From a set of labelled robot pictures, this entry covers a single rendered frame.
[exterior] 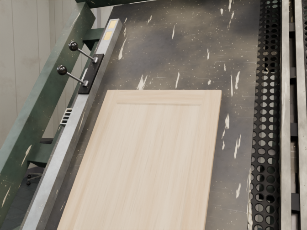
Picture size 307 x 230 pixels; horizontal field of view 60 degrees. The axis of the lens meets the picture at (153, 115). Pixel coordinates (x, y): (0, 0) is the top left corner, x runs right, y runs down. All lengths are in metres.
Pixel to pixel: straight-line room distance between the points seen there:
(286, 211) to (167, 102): 0.48
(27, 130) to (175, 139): 0.61
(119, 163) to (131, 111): 0.20
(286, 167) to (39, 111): 0.94
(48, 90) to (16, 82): 3.24
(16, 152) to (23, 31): 3.59
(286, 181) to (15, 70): 4.14
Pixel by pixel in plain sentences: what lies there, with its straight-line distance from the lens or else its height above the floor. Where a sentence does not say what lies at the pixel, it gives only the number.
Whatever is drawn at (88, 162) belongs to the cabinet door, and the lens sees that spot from 0.93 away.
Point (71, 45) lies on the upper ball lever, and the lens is 1.11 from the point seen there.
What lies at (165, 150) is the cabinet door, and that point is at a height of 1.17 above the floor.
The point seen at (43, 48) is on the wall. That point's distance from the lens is 4.77.
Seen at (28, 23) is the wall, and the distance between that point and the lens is 4.70.
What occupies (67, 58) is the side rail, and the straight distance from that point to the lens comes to 1.35.
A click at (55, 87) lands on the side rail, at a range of 1.28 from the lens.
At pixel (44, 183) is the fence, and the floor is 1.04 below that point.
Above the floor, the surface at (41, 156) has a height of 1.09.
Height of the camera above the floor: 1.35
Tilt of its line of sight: 5 degrees down
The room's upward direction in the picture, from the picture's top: straight up
